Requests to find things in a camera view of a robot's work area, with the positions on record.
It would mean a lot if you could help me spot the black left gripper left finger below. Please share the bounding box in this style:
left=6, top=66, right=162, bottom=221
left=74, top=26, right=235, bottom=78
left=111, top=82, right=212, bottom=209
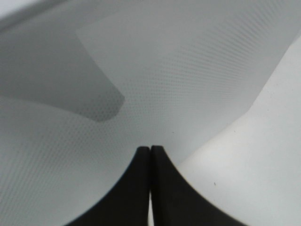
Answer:
left=68, top=146, right=150, bottom=226

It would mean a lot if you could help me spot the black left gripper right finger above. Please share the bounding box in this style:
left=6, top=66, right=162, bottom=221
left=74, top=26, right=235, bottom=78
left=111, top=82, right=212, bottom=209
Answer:
left=150, top=146, right=238, bottom=226

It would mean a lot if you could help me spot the white microwave door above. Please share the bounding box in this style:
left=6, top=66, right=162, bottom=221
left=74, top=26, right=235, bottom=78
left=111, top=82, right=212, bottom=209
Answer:
left=0, top=0, right=301, bottom=226

